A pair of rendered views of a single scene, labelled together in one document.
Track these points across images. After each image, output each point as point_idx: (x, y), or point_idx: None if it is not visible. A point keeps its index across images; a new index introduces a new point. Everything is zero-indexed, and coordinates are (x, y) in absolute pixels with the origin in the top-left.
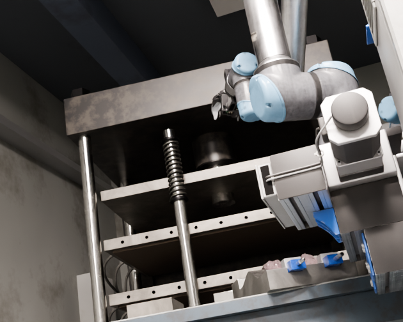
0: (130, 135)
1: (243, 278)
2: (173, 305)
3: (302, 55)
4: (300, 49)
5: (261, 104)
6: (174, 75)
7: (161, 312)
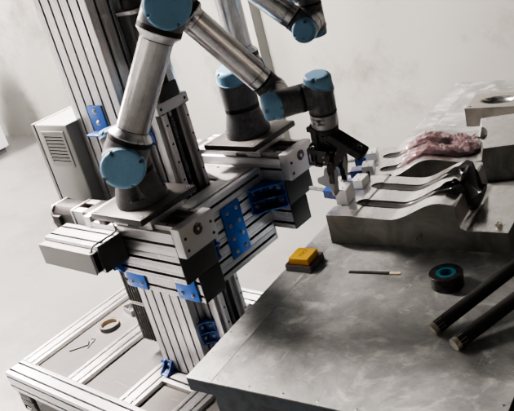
0: None
1: (480, 121)
2: (467, 114)
3: (264, 12)
4: (259, 9)
5: None
6: None
7: (414, 129)
